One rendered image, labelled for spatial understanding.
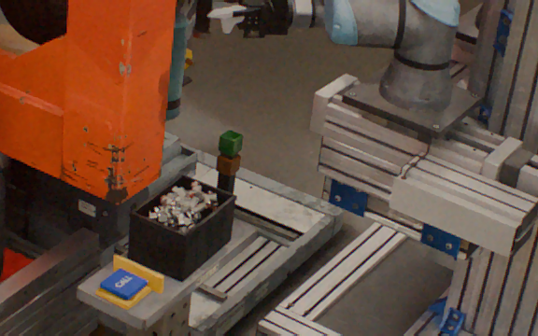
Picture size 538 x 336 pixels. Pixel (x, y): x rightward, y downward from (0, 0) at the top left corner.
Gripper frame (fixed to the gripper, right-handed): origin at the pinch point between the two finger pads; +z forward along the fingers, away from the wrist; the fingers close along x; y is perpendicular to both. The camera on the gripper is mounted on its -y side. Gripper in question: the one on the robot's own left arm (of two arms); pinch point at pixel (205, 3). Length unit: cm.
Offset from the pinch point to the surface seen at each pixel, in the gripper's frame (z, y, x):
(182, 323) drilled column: 10, 54, -47
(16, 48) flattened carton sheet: 32, 82, 150
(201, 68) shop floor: -34, 83, 133
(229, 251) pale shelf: 1, 38, -44
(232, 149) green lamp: -0.5, 19.2, -33.6
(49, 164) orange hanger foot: 37, 28, -23
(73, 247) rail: 32, 44, -32
